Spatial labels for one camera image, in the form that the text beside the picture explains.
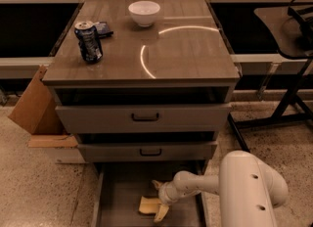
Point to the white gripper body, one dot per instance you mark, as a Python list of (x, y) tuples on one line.
[(165, 193)]

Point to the yellow sponge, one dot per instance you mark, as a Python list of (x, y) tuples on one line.
[(149, 205)]

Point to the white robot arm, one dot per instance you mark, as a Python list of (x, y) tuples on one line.
[(249, 190)]

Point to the grey open bottom drawer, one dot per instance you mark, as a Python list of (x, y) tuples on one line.
[(122, 184)]

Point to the grey middle drawer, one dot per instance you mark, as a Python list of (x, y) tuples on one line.
[(147, 152)]

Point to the grey top drawer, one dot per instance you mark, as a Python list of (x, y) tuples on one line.
[(142, 119)]

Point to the grey drawer cabinet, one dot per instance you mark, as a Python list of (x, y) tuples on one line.
[(179, 60)]

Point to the brown cardboard box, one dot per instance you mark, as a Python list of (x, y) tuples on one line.
[(35, 113)]

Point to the dark blue flat packet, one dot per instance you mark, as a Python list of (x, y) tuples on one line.
[(103, 29)]

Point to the dark blue soda can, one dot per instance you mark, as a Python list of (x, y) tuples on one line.
[(89, 42)]

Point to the white ceramic bowl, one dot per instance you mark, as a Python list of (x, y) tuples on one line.
[(144, 13)]

